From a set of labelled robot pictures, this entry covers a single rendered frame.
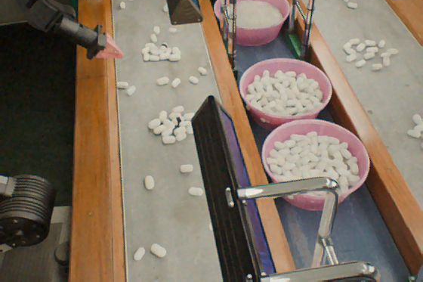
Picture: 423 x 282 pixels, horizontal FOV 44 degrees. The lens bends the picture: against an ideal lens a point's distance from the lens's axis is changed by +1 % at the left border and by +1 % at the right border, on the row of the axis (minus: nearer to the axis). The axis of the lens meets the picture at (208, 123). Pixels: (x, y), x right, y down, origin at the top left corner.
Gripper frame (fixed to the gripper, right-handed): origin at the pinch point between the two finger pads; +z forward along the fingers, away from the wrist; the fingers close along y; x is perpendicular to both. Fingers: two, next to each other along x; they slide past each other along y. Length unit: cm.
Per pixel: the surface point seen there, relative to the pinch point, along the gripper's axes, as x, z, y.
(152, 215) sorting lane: 3, 10, -53
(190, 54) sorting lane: -7.1, 22.4, 9.2
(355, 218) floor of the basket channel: -23, 52, -57
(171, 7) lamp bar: -28.5, -3.1, -16.1
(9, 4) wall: 88, -14, 141
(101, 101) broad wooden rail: 9.1, -0.8, -12.8
